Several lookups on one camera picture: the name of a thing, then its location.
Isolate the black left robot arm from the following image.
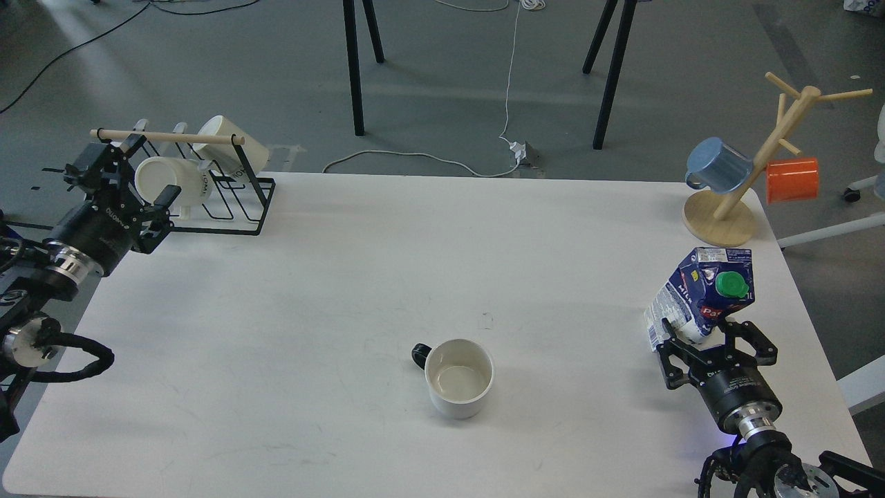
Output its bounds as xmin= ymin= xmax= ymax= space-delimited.
xmin=1 ymin=133 xmax=181 ymax=439

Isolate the black table leg right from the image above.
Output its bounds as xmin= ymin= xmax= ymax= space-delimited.
xmin=582 ymin=1 xmax=638 ymax=150

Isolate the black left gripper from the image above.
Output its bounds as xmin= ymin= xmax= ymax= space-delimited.
xmin=42 ymin=133 xmax=181 ymax=277

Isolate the black floor cable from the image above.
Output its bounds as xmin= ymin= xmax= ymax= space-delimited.
xmin=0 ymin=0 xmax=261 ymax=116

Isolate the blue white milk carton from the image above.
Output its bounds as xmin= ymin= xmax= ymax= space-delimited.
xmin=644 ymin=247 xmax=756 ymax=348

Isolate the white mug black handle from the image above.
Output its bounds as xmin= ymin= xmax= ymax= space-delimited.
xmin=411 ymin=338 xmax=495 ymax=420

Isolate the black table leg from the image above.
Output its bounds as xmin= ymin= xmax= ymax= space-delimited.
xmin=342 ymin=1 xmax=385 ymax=136
xmin=582 ymin=1 xmax=638 ymax=150

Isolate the orange mug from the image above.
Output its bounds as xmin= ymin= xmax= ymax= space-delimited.
xmin=765 ymin=157 xmax=819 ymax=204

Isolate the white power cable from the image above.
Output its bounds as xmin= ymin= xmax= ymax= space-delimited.
xmin=323 ymin=0 xmax=547 ymax=178

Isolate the white power adapter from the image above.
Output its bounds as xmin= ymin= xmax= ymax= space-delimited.
xmin=509 ymin=141 xmax=540 ymax=167

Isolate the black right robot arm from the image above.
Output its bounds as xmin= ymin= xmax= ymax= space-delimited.
xmin=655 ymin=319 xmax=884 ymax=497

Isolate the wooden mug tree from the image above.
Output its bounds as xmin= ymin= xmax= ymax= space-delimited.
xmin=682 ymin=72 xmax=873 ymax=247

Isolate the cream mug on rack rear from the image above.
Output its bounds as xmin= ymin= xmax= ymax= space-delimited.
xmin=192 ymin=116 xmax=270 ymax=183

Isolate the white mug on rack front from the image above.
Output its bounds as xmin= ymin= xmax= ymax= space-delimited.
xmin=135 ymin=156 xmax=212 ymax=220

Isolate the black table leg left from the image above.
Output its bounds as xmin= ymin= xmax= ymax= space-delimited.
xmin=342 ymin=1 xmax=385 ymax=136

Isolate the blue mug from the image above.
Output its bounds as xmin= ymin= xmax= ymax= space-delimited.
xmin=684 ymin=138 xmax=754 ymax=194

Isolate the black wire mug rack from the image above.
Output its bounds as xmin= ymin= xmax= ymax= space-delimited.
xmin=91 ymin=120 xmax=275 ymax=235

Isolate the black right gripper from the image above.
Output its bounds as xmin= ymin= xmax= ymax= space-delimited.
xmin=655 ymin=318 xmax=784 ymax=436

